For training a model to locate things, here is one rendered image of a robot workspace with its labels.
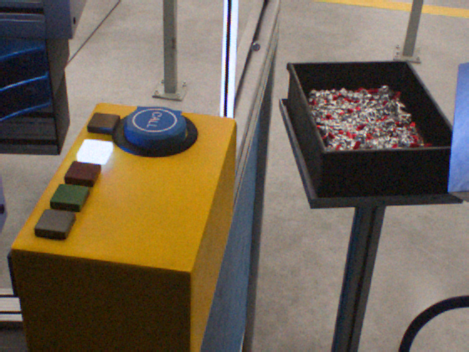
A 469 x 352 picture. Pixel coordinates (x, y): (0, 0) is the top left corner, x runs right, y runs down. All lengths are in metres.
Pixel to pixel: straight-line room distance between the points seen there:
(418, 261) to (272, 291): 0.41
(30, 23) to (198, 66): 1.93
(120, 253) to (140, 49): 2.64
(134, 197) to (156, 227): 0.03
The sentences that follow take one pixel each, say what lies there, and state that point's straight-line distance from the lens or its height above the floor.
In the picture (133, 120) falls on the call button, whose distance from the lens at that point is 0.50.
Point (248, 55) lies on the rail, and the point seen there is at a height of 0.85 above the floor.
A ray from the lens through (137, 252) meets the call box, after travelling 0.41.
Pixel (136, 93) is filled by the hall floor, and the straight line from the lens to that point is 2.73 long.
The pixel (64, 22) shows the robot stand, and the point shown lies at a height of 0.93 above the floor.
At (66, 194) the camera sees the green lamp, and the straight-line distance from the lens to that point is 0.44.
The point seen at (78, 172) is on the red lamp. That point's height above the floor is 1.08.
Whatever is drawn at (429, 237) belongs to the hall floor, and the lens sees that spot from 2.19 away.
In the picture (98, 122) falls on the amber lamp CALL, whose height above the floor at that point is 1.08.
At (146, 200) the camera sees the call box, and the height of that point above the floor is 1.07.
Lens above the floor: 1.34
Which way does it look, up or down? 36 degrees down
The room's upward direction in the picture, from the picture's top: 3 degrees clockwise
